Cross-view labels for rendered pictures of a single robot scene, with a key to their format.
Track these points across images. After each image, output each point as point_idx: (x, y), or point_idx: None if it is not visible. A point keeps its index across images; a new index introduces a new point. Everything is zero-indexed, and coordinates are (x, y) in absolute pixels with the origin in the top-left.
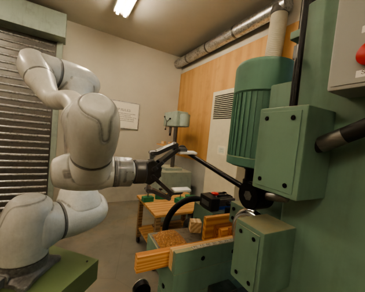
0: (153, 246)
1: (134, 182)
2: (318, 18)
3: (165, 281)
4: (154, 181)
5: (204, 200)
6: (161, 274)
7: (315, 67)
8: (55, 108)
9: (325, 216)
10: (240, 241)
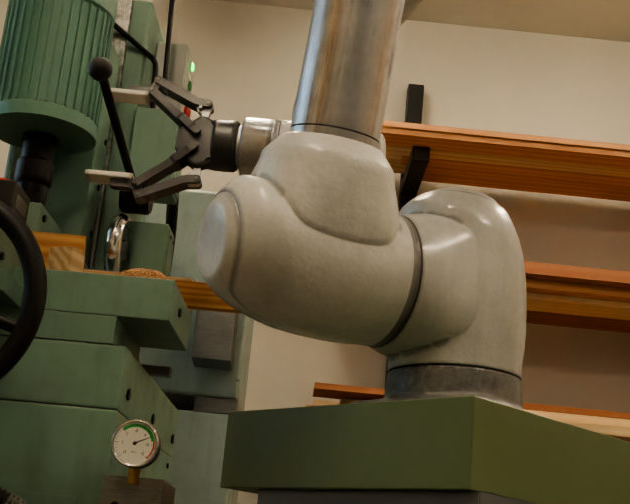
0: (179, 298)
1: (236, 170)
2: (152, 28)
3: (185, 335)
4: (186, 164)
5: (22, 200)
6: (183, 331)
7: (146, 73)
8: (406, 14)
9: (131, 218)
10: (169, 248)
